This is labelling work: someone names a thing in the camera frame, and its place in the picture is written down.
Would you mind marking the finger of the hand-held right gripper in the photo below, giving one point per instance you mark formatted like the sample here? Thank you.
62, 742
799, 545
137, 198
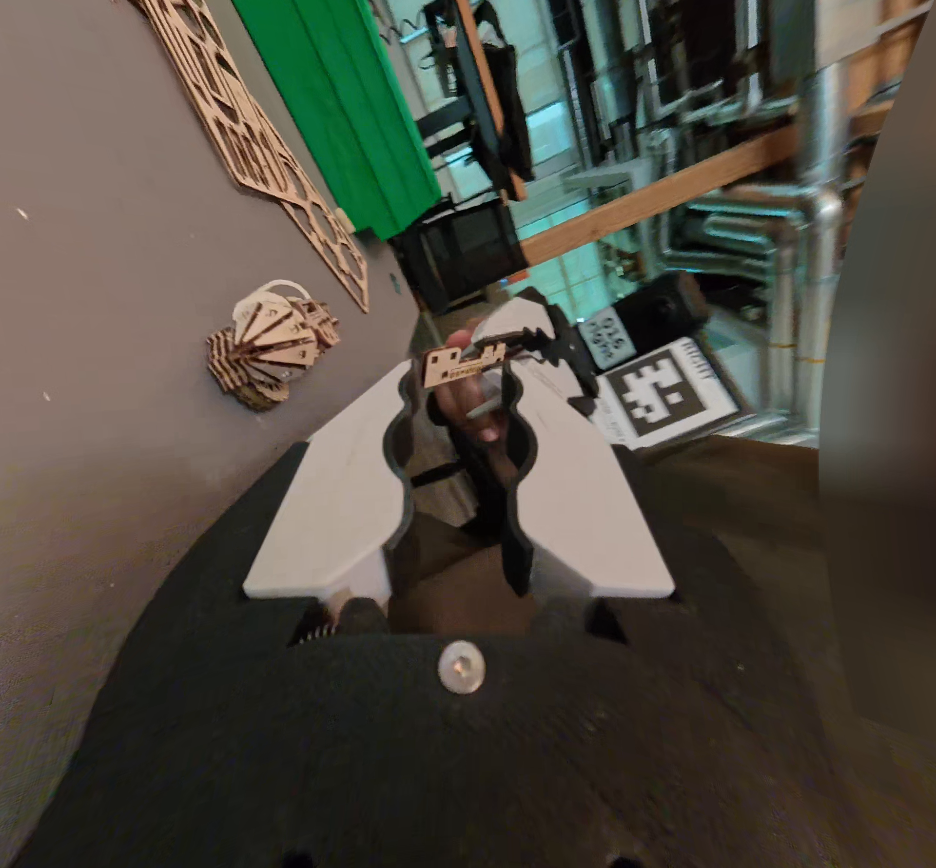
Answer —
515, 320

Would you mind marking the small crenellated wooden piece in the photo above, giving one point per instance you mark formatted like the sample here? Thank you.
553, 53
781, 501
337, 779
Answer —
453, 371

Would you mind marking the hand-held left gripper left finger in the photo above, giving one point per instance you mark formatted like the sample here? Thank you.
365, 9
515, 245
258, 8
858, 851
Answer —
329, 488

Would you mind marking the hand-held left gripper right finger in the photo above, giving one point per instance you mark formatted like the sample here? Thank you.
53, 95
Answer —
592, 495

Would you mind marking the background wooden desk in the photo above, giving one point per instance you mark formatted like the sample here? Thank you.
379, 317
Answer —
468, 42

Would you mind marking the assembled wooden model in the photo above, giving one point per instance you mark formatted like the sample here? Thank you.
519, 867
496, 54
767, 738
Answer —
270, 349

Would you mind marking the black mesh bin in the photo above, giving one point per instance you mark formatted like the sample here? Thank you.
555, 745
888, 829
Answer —
468, 254

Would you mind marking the grey desk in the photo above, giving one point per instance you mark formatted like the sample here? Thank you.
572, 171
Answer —
110, 225

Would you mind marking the long slotted wooden puzzle sheet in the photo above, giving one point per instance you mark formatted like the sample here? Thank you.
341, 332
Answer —
183, 78

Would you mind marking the green plastic bin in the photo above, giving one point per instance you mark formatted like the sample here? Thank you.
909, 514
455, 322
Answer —
329, 78

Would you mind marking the round-holed wooden puzzle sheet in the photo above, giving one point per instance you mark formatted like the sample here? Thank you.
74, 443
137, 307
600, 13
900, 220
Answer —
357, 294

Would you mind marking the framed tag card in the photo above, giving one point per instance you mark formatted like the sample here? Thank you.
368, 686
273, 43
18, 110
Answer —
702, 400

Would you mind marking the black jacket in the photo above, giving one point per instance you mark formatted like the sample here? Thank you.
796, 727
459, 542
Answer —
512, 100

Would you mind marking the small cream block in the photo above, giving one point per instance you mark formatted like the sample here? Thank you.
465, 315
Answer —
345, 221

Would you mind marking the person's right hand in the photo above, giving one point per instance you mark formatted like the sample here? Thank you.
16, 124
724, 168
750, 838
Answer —
468, 407

